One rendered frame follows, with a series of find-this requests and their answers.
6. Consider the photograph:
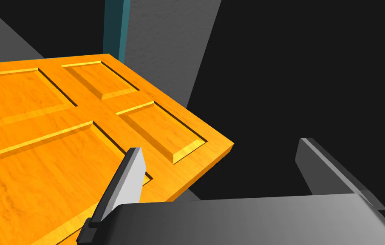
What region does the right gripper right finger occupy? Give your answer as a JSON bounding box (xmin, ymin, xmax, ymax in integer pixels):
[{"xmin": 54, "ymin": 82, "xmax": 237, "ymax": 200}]
[{"xmin": 295, "ymin": 137, "xmax": 385, "ymax": 228}]

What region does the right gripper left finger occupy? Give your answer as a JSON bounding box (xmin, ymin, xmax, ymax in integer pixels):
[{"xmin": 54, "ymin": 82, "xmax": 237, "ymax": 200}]
[{"xmin": 76, "ymin": 147, "xmax": 147, "ymax": 245}]

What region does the orange panelled wooden door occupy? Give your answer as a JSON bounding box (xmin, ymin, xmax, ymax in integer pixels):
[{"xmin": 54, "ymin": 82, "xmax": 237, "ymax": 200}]
[{"xmin": 0, "ymin": 53, "xmax": 235, "ymax": 245}]

